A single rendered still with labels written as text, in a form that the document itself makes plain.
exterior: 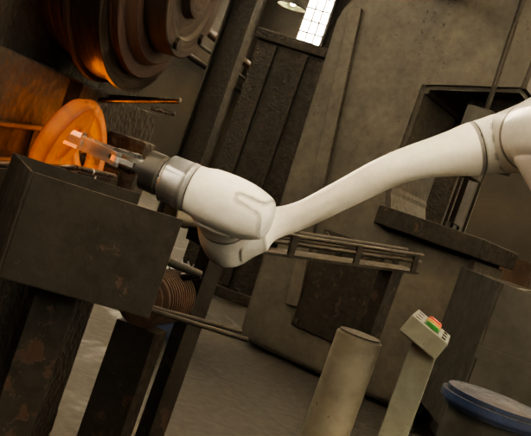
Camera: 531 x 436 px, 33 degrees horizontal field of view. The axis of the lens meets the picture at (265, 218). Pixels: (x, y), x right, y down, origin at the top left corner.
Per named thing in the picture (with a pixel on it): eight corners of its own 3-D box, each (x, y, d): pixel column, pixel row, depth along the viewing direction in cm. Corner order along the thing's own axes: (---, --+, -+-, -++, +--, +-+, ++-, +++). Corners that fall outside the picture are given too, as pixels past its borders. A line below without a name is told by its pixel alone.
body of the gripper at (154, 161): (149, 195, 161) (103, 176, 162) (163, 196, 169) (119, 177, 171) (164, 156, 160) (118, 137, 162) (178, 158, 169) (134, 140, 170)
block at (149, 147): (69, 229, 201) (104, 126, 200) (84, 230, 209) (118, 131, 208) (111, 246, 199) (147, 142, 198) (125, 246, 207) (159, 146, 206)
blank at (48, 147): (47, 111, 156) (62, 122, 156) (92, 88, 170) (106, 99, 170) (15, 177, 164) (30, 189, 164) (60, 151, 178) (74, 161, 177)
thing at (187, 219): (159, 221, 213) (166, 196, 212) (190, 226, 219) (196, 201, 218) (174, 227, 208) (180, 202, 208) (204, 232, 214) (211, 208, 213)
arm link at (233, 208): (176, 201, 157) (182, 231, 169) (258, 236, 154) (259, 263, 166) (204, 150, 161) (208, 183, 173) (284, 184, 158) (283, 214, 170)
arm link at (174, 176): (189, 212, 168) (161, 200, 169) (207, 166, 168) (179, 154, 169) (175, 212, 160) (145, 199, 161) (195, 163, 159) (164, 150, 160)
